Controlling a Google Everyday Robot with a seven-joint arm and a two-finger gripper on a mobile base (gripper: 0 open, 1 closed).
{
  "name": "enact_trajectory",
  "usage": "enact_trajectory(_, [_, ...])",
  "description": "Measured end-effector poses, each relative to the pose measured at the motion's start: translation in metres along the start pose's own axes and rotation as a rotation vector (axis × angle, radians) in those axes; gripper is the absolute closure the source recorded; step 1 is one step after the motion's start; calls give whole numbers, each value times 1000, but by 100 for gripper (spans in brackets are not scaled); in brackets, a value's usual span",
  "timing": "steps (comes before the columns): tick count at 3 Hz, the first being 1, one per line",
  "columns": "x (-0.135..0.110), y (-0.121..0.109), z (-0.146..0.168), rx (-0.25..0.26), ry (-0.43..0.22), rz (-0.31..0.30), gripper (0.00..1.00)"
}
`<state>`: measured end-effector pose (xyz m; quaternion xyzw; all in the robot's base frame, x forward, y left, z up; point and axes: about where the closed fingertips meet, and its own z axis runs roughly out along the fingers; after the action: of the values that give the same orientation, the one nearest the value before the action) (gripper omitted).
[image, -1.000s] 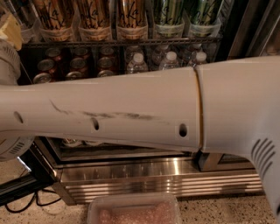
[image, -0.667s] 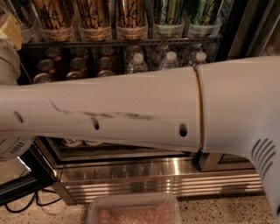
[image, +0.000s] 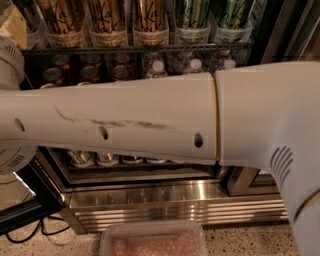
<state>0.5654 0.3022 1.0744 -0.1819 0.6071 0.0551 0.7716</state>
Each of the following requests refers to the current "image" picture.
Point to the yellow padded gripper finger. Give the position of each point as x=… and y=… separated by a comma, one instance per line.
x=14, y=27

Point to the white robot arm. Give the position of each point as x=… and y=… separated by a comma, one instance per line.
x=265, y=116

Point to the left orange lacroix can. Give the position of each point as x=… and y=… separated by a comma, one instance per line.
x=64, y=20

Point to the orange lacroix can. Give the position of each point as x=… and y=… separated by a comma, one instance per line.
x=64, y=20
x=108, y=28
x=150, y=24

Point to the stainless steel beverage fridge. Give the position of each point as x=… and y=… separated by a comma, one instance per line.
x=96, y=197

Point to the middle left coca-cola can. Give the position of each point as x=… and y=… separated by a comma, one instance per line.
x=54, y=75

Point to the coca-cola can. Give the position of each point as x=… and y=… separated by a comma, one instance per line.
x=90, y=74
x=54, y=75
x=121, y=73

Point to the middle centre coca-cola can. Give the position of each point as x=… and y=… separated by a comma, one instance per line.
x=90, y=74

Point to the middle orange lacroix can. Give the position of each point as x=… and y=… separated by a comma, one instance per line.
x=108, y=28

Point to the middle right coca-cola can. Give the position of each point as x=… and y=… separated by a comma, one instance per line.
x=121, y=73

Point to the right orange lacroix can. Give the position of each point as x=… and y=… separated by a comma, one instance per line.
x=150, y=24

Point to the left green soda can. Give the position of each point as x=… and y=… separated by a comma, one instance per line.
x=80, y=159

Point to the green soda can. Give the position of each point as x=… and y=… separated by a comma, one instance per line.
x=107, y=159
x=80, y=159

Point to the open black fridge door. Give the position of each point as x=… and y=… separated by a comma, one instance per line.
x=43, y=199

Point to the left green lacroix can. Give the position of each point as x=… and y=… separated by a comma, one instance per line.
x=191, y=18

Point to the green lacroix can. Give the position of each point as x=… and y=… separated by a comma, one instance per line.
x=232, y=18
x=191, y=18

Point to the left blue pepsi can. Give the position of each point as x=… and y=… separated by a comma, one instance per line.
x=132, y=160

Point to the blue pepsi can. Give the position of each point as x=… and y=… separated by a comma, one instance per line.
x=132, y=160
x=155, y=161

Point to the right blue pepsi can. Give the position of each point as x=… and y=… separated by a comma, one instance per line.
x=155, y=161

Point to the right green lacroix can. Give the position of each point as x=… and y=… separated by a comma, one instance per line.
x=232, y=18

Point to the closed glass fridge door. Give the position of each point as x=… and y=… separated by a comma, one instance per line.
x=286, y=30

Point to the front left water bottle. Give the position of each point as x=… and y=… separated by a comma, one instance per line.
x=157, y=70

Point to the water bottle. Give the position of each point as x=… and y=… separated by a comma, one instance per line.
x=227, y=64
x=157, y=70
x=195, y=66

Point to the front middle water bottle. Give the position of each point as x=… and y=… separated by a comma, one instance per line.
x=195, y=66

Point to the front right water bottle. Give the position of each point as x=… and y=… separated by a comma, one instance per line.
x=227, y=64

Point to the clear plastic bin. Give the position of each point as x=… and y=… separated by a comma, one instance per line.
x=154, y=238

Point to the upper wire shelf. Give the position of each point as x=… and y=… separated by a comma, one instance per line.
x=140, y=49

